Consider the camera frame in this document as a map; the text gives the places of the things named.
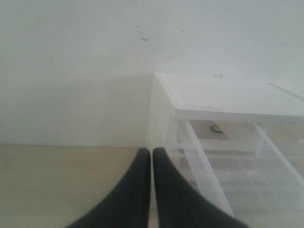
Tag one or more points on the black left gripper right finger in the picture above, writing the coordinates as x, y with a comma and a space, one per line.
179, 205

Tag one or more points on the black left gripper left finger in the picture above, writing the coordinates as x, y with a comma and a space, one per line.
128, 203

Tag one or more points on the clear drawer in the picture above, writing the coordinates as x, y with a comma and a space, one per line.
253, 172

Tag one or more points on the white plastic drawer cabinet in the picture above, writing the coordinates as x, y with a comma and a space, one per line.
178, 98

